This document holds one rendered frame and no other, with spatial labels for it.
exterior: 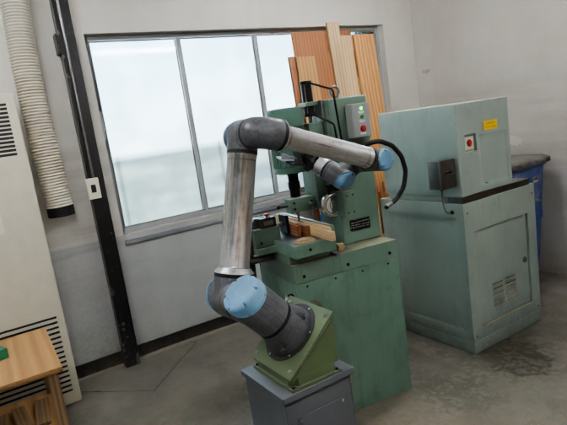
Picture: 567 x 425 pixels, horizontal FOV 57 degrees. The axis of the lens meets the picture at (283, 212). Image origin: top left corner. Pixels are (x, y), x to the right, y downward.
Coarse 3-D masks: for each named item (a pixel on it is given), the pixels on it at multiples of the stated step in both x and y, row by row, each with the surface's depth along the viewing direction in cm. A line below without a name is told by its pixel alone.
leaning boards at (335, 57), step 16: (304, 32) 401; (320, 32) 408; (336, 32) 412; (304, 48) 401; (320, 48) 409; (336, 48) 412; (352, 48) 423; (368, 48) 428; (304, 64) 395; (320, 64) 406; (336, 64) 412; (352, 64) 424; (368, 64) 428; (304, 80) 395; (320, 80) 406; (336, 80) 413; (352, 80) 424; (368, 80) 428; (320, 96) 403; (368, 96) 429; (384, 112) 438; (384, 176) 439; (384, 192) 421
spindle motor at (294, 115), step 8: (272, 112) 242; (280, 112) 241; (288, 112) 241; (296, 112) 243; (288, 120) 241; (296, 120) 243; (304, 128) 248; (272, 152) 251; (280, 152) 245; (288, 152) 244; (280, 160) 246; (280, 168) 247; (288, 168) 245; (296, 168) 245
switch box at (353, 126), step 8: (352, 104) 245; (360, 104) 246; (368, 104) 248; (352, 112) 245; (368, 112) 248; (352, 120) 246; (368, 120) 249; (352, 128) 247; (368, 128) 249; (352, 136) 249; (360, 136) 248
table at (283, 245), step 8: (280, 232) 262; (280, 240) 244; (288, 240) 241; (320, 240) 233; (328, 240) 235; (264, 248) 246; (272, 248) 247; (280, 248) 243; (288, 248) 235; (296, 248) 228; (304, 248) 230; (312, 248) 232; (320, 248) 233; (328, 248) 235; (336, 248) 237; (296, 256) 229; (304, 256) 230
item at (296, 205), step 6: (288, 198) 257; (294, 198) 253; (300, 198) 253; (306, 198) 255; (312, 198) 256; (288, 204) 254; (294, 204) 252; (300, 204) 254; (306, 204) 255; (288, 210) 255; (294, 210) 252; (300, 210) 254; (306, 210) 255
